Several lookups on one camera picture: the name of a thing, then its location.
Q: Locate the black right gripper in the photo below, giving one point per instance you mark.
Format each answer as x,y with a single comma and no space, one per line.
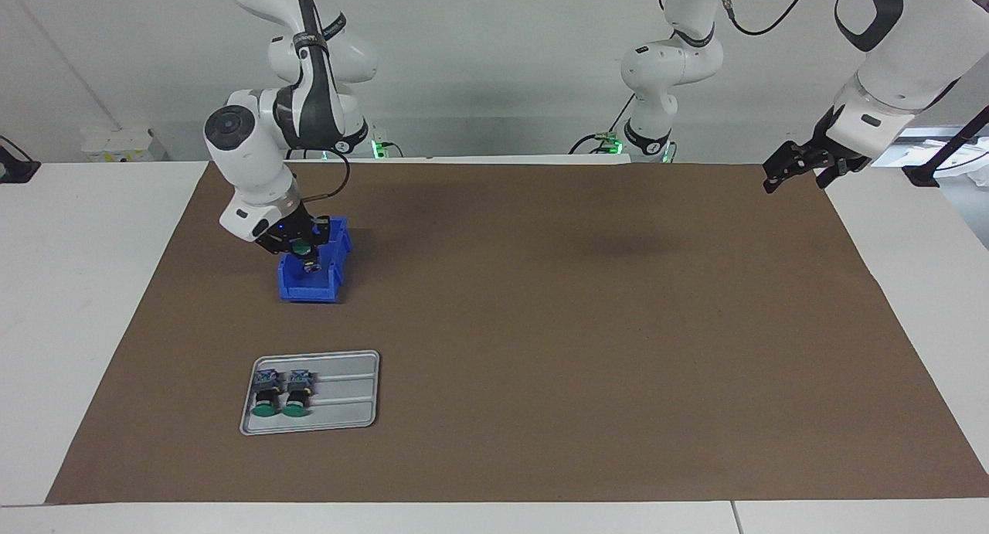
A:
290,229

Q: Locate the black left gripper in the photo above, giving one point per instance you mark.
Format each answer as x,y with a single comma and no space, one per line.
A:
827,154

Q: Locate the green push button switch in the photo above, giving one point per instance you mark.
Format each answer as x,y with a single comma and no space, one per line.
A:
301,248
266,391
297,391

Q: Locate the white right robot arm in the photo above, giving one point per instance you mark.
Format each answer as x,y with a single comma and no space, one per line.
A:
255,163

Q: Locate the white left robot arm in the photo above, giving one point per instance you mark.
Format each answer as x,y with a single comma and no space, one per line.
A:
904,55

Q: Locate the blue plastic storage bin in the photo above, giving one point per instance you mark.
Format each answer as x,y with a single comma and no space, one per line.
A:
328,279

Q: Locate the green lit base connector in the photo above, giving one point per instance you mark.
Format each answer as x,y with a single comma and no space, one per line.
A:
610,142
380,147

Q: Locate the white plastic background object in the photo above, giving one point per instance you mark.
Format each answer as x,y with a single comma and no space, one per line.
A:
975,171

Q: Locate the silver metal tray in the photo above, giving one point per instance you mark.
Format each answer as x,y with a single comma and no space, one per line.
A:
348,406

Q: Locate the black table clamp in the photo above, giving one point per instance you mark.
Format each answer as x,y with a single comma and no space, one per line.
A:
17,169

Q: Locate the brown paper table mat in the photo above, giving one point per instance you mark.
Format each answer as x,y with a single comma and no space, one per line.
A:
579,379

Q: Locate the black slanted camera stand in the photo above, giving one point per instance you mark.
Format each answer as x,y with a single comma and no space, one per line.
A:
923,175

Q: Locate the white wall box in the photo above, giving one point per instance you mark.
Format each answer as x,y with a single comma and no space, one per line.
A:
124,144

